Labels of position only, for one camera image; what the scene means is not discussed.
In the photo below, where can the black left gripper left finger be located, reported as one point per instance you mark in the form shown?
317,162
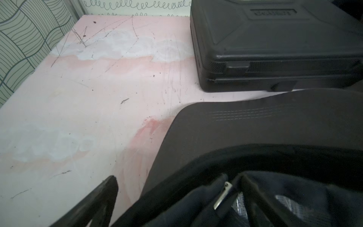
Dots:
95,210

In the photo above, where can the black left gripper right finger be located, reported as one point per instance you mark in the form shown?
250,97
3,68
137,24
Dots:
262,206

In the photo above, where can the navy baseball cap metal buckle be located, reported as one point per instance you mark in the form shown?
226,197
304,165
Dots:
321,186

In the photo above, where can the dark grey baseball cap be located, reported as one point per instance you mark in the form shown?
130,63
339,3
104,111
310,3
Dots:
316,117

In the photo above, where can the black plastic tool case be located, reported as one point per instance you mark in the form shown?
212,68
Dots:
277,46

